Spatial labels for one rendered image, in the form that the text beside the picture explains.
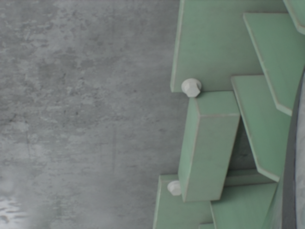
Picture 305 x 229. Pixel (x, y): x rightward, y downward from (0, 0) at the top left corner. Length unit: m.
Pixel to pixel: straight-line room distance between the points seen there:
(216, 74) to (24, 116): 0.37
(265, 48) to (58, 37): 0.35
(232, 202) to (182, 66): 0.38
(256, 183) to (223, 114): 0.33
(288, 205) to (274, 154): 0.64
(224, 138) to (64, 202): 0.42
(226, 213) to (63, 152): 0.37
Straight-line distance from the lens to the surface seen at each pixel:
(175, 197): 1.41
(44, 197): 1.40
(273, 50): 1.00
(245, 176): 1.40
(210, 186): 1.29
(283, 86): 0.94
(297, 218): 0.37
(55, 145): 1.27
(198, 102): 1.15
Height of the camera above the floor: 0.84
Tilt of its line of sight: 43 degrees down
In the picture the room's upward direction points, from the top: 170 degrees clockwise
